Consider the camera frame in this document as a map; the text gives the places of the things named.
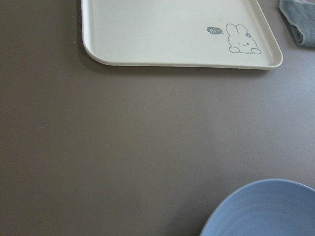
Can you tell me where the grey folded cloth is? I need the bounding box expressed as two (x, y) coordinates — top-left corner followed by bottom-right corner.
(279, 0), (315, 48)

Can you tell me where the cream rabbit tray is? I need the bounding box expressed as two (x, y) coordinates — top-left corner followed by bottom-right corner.
(81, 0), (283, 70)

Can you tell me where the blue plate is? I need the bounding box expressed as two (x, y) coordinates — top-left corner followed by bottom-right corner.
(200, 179), (315, 236)

